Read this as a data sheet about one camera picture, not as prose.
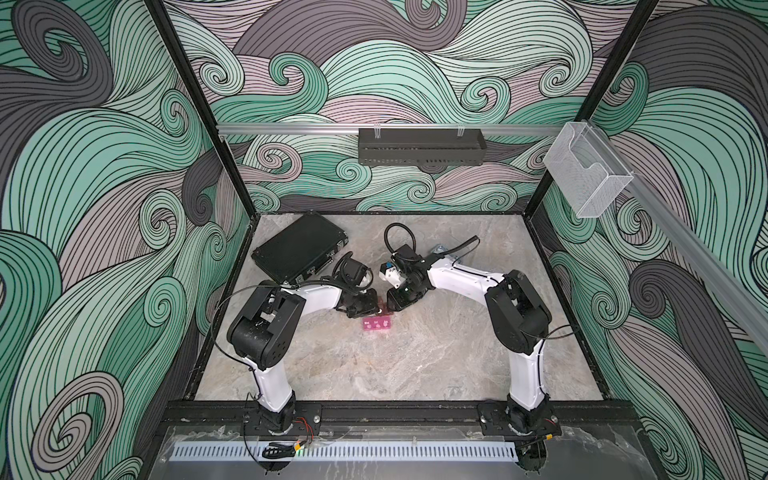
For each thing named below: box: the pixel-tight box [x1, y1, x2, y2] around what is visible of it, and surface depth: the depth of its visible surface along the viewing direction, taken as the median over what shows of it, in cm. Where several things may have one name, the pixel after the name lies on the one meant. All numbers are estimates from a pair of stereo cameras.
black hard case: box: [251, 211, 349, 284], surface depth 106 cm
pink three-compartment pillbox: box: [362, 316, 392, 331], surface depth 91 cm
